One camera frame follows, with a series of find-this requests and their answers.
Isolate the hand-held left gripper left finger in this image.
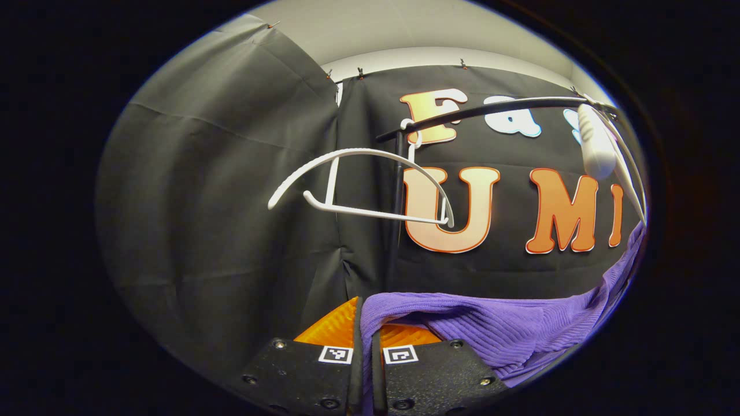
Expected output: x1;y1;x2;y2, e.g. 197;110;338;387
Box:
240;296;364;416

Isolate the white plastic clothes hanger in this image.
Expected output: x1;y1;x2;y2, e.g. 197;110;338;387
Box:
575;95;647;226
267;118;456;228

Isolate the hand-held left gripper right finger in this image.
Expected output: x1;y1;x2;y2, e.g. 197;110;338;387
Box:
370;324;509;416

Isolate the black clothes rail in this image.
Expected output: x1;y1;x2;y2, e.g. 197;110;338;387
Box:
376;95;620;289

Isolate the purple corduroy shirt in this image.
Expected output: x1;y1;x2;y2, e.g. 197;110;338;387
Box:
360;222;647;416

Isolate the black backdrop cloth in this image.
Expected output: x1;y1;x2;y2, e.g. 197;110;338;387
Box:
95;14;645;376

